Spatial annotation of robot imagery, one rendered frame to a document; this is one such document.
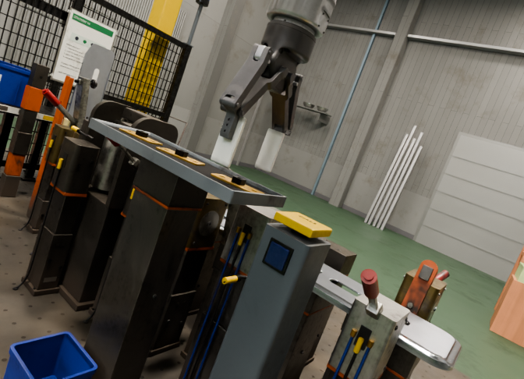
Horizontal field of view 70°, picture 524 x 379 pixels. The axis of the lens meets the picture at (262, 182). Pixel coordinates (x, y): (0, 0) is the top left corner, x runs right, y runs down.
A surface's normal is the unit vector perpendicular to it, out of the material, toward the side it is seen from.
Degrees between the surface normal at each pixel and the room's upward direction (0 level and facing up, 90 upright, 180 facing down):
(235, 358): 90
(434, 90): 90
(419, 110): 90
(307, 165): 90
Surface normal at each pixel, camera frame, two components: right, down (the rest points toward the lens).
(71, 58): 0.75, 0.36
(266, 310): -0.56, -0.09
